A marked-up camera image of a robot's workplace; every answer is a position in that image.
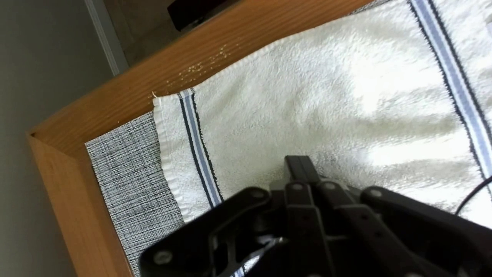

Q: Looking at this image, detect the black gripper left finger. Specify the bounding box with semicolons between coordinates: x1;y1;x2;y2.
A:
138;187;282;277

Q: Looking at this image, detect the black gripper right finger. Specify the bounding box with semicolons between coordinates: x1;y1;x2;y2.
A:
284;156;492;277

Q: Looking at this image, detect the grey woven placemat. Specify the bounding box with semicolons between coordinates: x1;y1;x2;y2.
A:
84;113;182;277

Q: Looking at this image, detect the white striped towel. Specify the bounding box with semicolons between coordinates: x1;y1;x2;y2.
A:
153;0;492;227

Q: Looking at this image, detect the wooden side table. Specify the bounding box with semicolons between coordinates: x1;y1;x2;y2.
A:
29;0;371;277

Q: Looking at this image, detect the iron power cord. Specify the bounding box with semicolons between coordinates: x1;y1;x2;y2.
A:
453;176;492;217

